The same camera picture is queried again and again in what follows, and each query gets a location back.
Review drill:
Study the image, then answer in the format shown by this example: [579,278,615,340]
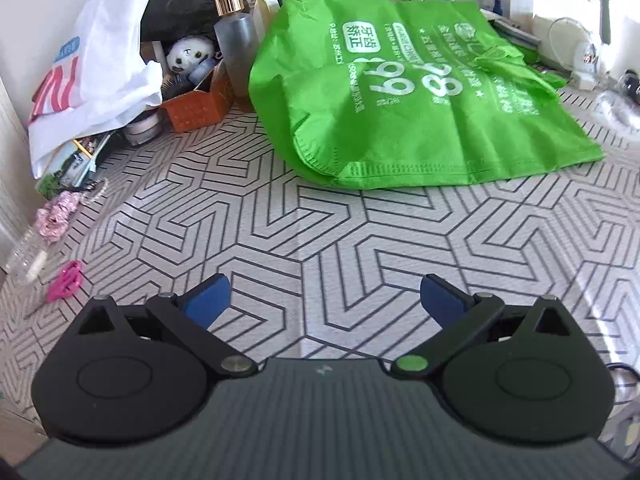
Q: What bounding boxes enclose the white plastic bag pink print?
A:
[27,0,173,179]

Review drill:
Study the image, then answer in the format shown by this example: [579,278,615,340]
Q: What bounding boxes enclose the photo booklet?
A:
[36,132,121,201]

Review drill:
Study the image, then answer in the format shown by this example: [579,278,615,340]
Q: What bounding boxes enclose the frosted bottle with gold cap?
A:
[214,0,261,98]

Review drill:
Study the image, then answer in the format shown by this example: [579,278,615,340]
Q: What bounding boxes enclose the white charger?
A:
[570,42,609,91]

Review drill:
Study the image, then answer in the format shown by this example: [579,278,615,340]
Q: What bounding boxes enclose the clear plastic wrap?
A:
[592,87,640,141]

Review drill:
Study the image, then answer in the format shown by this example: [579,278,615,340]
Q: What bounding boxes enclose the grey book stack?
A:
[482,7,542,45]

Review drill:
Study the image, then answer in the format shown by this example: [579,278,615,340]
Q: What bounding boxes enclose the black plastic bag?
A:
[140,0,241,43]

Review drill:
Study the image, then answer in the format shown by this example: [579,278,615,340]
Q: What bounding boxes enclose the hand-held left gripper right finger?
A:
[390,273,574,380]

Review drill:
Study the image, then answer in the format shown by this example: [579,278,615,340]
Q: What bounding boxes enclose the small round jar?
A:
[122,110,163,147]

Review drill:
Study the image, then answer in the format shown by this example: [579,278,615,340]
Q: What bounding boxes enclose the clear plastic bottle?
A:
[5,227,51,286]

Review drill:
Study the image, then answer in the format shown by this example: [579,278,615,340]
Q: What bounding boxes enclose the green flat packet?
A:
[507,42,542,64]

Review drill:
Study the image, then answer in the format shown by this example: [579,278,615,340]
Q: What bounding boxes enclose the kettle with grey-green handle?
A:
[542,0,614,46]

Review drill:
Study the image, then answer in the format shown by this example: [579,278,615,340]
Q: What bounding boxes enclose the orange perforated basket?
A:
[161,62,236,133]

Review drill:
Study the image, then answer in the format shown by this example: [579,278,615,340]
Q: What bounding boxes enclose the pink scrunchie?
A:
[34,192,83,241]

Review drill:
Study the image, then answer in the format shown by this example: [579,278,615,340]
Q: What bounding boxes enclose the white plush toy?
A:
[165,35,217,78]

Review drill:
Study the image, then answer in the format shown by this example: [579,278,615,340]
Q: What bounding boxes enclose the green shopping bag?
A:
[248,0,605,191]

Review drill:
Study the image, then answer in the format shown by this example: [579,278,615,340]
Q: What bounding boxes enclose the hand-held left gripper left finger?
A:
[70,273,260,379]

